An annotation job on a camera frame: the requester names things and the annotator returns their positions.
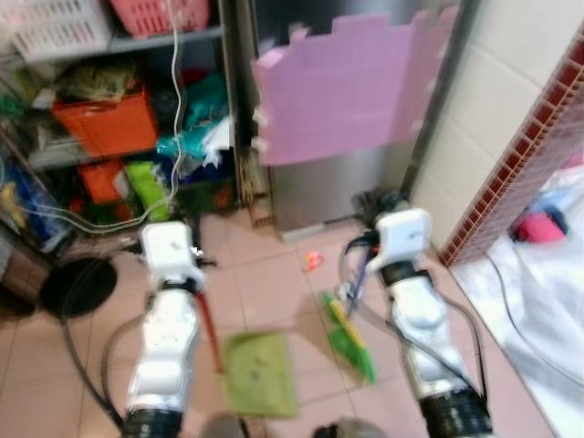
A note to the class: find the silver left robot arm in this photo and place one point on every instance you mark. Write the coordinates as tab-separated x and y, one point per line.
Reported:
169	347

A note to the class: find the steel cabinet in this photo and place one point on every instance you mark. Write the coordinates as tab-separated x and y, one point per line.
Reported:
319	196

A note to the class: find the small red litter scrap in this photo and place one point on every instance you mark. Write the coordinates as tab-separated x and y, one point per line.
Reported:
313	262

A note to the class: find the pink foam mat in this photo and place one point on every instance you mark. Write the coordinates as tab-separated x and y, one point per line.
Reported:
356	82

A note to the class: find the teal plastic bag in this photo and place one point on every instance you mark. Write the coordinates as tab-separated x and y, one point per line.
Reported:
196	128

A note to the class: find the grey right robot foot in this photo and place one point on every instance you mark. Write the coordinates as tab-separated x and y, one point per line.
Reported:
351	429

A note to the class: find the grey robot foot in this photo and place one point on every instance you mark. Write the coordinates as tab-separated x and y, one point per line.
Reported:
351	429
224	427

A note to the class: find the lime green bag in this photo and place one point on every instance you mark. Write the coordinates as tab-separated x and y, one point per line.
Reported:
146	187

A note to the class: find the grey left robot foot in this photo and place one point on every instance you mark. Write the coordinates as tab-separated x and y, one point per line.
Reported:
224	427

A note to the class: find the metal storage shelf rack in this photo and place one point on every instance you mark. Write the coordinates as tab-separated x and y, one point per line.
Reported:
164	39

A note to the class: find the large orange plastic basket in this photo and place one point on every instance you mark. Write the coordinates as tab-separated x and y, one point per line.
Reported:
109	123

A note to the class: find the pink plastic basket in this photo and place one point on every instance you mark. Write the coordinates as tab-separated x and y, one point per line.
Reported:
151	14

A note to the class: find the black round base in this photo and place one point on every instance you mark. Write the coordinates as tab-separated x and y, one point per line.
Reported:
78	287

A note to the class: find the white plastic basket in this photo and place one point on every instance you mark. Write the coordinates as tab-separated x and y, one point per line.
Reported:
55	27

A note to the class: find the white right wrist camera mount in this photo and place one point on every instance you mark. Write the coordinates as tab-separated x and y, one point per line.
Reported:
404	233

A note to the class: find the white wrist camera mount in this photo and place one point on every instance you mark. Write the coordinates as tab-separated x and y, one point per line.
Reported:
404	233
167	248

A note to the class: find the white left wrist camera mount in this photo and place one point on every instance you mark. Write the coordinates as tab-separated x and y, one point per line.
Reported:
167	248

